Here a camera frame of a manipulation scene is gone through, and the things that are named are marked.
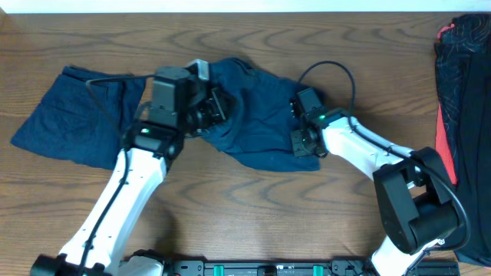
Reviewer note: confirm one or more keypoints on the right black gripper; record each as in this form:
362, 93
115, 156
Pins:
298, 150

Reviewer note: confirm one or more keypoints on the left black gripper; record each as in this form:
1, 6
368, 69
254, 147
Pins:
219, 113

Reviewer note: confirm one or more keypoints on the dark blue shorts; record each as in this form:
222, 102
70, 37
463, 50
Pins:
68, 125
258, 133

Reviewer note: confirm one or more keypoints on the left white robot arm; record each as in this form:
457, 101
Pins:
153, 141

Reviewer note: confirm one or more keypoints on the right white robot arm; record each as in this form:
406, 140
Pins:
417, 206

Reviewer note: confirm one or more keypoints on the folded dark blue shorts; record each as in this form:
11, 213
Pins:
68, 125

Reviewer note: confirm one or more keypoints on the red garment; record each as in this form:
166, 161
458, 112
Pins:
449, 76

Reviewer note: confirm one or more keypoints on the black patterned garment pile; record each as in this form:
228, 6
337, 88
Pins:
473, 135

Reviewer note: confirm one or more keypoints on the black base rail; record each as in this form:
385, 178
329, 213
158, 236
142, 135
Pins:
268, 268

